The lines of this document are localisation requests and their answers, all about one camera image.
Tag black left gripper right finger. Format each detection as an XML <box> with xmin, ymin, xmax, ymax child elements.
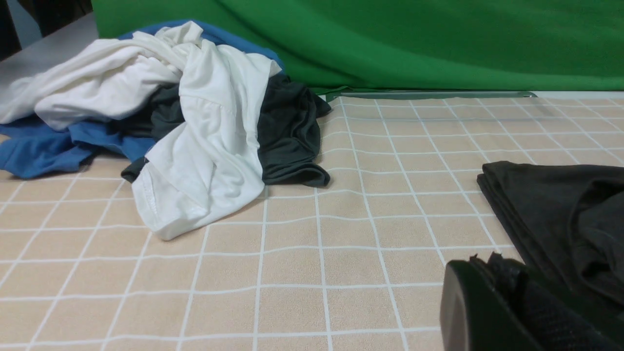
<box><xmin>470</xmin><ymin>253</ymin><xmax>623</xmax><ymax>351</ymax></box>

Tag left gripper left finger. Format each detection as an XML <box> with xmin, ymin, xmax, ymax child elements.
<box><xmin>440</xmin><ymin>260</ymin><xmax>542</xmax><ymax>351</ymax></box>

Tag dark gray long-sleeved shirt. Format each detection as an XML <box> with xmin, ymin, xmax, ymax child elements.
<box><xmin>477</xmin><ymin>161</ymin><xmax>624</xmax><ymax>313</ymax></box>

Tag dark teal crumpled shirt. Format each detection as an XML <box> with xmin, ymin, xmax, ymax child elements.
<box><xmin>111</xmin><ymin>74</ymin><xmax>331</xmax><ymax>187</ymax></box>

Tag white crumpled shirt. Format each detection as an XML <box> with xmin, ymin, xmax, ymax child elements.
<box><xmin>1</xmin><ymin>21</ymin><xmax>281</xmax><ymax>241</ymax></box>

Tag beige checkered tablecloth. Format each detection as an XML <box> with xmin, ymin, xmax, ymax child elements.
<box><xmin>0</xmin><ymin>94</ymin><xmax>624</xmax><ymax>351</ymax></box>

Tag gray-green flat bar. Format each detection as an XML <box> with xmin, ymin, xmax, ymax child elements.
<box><xmin>325</xmin><ymin>90</ymin><xmax>537</xmax><ymax>102</ymax></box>

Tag green backdrop cloth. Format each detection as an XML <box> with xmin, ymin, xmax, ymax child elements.
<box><xmin>92</xmin><ymin>0</ymin><xmax>624</xmax><ymax>91</ymax></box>

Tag blue crumpled garment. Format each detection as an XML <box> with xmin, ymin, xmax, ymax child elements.
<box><xmin>1</xmin><ymin>21</ymin><xmax>281</xmax><ymax>180</ymax></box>

